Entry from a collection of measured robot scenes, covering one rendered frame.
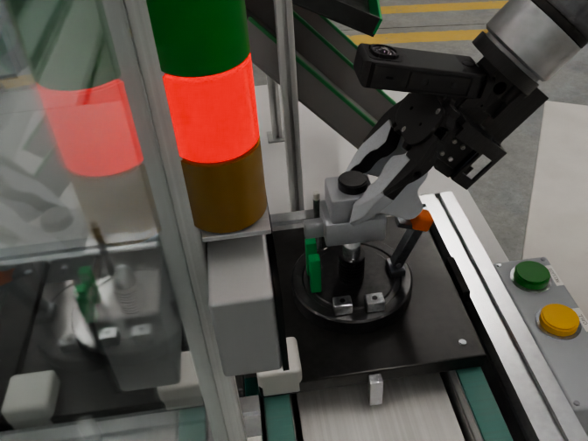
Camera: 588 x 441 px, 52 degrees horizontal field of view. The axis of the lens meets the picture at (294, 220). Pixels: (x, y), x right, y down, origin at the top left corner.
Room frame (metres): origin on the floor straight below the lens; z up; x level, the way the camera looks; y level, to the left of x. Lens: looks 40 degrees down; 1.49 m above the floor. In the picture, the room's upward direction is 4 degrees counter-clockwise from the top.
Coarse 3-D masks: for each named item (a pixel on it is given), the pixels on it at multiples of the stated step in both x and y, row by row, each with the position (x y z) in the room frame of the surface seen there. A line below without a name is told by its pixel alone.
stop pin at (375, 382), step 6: (372, 378) 0.37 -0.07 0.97; (378, 378) 0.36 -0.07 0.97; (372, 384) 0.36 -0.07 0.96; (378, 384) 0.36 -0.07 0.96; (372, 390) 0.36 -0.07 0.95; (378, 390) 0.36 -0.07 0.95; (372, 396) 0.36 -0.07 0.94; (378, 396) 0.36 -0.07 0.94; (372, 402) 0.36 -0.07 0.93; (378, 402) 0.36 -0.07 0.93
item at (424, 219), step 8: (416, 216) 0.49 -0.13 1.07; (424, 216) 0.49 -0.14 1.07; (400, 224) 0.49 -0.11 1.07; (408, 224) 0.49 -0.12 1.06; (416, 224) 0.49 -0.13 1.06; (424, 224) 0.49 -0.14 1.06; (408, 232) 0.50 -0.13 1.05; (416, 232) 0.49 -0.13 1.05; (408, 240) 0.49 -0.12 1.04; (416, 240) 0.49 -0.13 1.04; (400, 248) 0.49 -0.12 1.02; (408, 248) 0.49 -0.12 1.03; (392, 256) 0.50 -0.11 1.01; (400, 256) 0.49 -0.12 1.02; (408, 256) 0.49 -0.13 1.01; (392, 264) 0.49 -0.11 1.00; (400, 264) 0.49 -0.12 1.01
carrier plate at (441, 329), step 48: (288, 240) 0.58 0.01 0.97; (384, 240) 0.57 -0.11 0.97; (432, 240) 0.56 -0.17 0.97; (288, 288) 0.50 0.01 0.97; (432, 288) 0.48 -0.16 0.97; (288, 336) 0.42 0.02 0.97; (336, 336) 0.42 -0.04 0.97; (384, 336) 0.41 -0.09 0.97; (432, 336) 0.41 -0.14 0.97; (336, 384) 0.37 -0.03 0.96
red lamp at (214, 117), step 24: (240, 72) 0.28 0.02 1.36; (168, 96) 0.27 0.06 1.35; (192, 96) 0.27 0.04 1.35; (216, 96) 0.27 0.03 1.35; (240, 96) 0.28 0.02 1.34; (192, 120) 0.27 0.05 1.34; (216, 120) 0.27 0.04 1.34; (240, 120) 0.27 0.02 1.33; (192, 144) 0.27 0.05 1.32; (216, 144) 0.27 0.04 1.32; (240, 144) 0.27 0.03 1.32
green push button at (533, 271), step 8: (520, 264) 0.51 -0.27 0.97; (528, 264) 0.50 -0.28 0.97; (536, 264) 0.50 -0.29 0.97; (520, 272) 0.49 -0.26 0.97; (528, 272) 0.49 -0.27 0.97; (536, 272) 0.49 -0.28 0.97; (544, 272) 0.49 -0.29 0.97; (520, 280) 0.48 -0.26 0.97; (528, 280) 0.48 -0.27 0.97; (536, 280) 0.48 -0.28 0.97; (544, 280) 0.48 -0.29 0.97; (528, 288) 0.48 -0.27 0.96; (536, 288) 0.47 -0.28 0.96
